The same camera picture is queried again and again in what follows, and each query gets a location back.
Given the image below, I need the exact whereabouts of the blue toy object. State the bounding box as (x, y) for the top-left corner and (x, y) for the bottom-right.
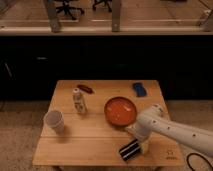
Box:
(133, 83), (147, 97)

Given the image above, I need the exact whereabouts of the orange round plate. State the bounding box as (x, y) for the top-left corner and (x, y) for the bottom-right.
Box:
(104, 97), (137, 126)

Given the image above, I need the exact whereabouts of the grey metal post right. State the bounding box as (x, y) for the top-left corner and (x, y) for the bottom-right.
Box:
(196, 10), (213, 32)

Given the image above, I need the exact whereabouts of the black cable on floor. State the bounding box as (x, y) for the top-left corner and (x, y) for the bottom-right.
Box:
(186, 152), (213, 171)

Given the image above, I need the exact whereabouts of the white paper cup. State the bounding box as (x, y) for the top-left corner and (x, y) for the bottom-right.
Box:
(44, 110), (64, 134)

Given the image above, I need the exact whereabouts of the wooden table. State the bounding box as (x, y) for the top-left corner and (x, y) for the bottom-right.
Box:
(33, 80), (183, 168)

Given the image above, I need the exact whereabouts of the black office chair base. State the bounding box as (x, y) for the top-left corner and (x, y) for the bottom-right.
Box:
(56, 0), (85, 20)

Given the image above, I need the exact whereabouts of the black white striped eraser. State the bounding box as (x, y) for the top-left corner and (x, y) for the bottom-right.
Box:
(119, 139), (141, 161)

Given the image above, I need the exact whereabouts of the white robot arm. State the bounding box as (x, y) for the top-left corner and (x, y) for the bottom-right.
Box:
(126, 104), (213, 158)

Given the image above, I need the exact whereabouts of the grey metal post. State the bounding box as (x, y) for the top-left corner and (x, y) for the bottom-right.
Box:
(43, 0), (61, 33)
(196, 10), (213, 32)
(112, 0), (121, 32)

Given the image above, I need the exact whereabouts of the white plastic bottle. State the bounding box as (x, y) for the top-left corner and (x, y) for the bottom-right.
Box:
(73, 88), (87, 114)

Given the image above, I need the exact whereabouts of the dark red oblong object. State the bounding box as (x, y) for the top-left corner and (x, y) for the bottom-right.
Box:
(77, 84), (94, 94)

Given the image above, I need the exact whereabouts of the grey metal post centre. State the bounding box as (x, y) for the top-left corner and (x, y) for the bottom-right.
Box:
(112, 0), (121, 32)

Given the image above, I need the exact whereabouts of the grey metal post left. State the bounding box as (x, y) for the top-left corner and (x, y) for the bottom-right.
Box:
(43, 0), (61, 33)

